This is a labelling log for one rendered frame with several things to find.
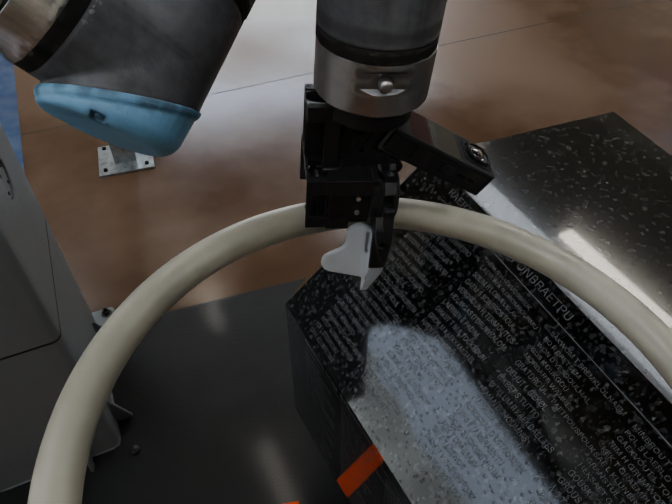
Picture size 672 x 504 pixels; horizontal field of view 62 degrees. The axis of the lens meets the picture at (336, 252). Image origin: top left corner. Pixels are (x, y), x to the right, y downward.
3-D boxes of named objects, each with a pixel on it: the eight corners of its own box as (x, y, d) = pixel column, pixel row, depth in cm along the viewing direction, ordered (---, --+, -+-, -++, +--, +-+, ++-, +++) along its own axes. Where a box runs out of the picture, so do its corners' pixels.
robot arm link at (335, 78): (423, 10, 45) (453, 72, 38) (412, 67, 48) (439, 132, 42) (311, 7, 44) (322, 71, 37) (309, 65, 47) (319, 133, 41)
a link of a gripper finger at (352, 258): (317, 289, 58) (320, 212, 53) (374, 286, 59) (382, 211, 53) (320, 308, 55) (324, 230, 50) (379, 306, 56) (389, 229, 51)
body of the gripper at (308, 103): (299, 180, 55) (303, 67, 47) (385, 179, 56) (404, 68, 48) (304, 235, 50) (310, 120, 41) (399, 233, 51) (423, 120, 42)
